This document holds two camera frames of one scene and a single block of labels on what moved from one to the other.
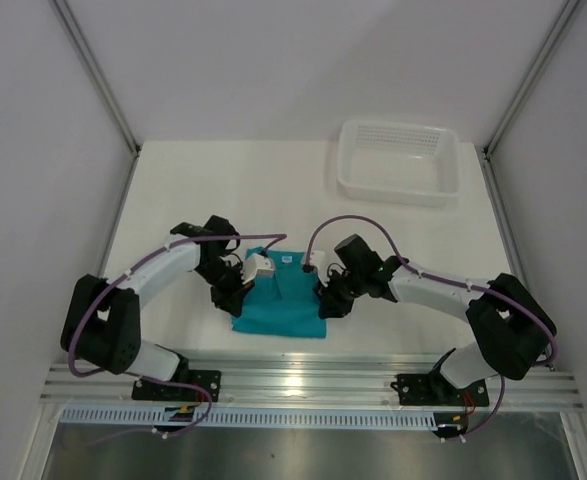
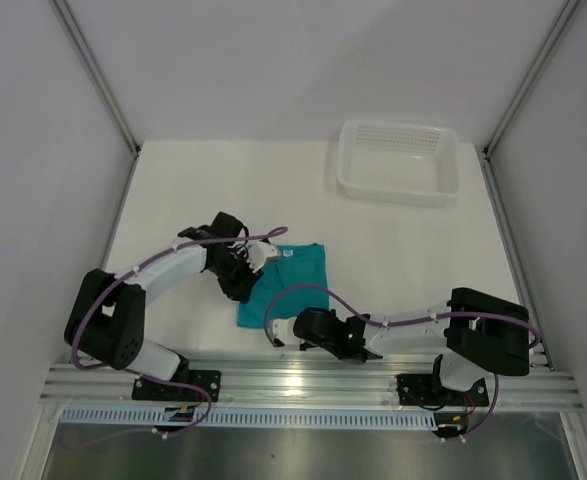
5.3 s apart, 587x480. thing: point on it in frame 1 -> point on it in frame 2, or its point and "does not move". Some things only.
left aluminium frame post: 83,49 does not move
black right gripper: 330,306 -> 332,314
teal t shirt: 286,304 does not move
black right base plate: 432,389 does not move
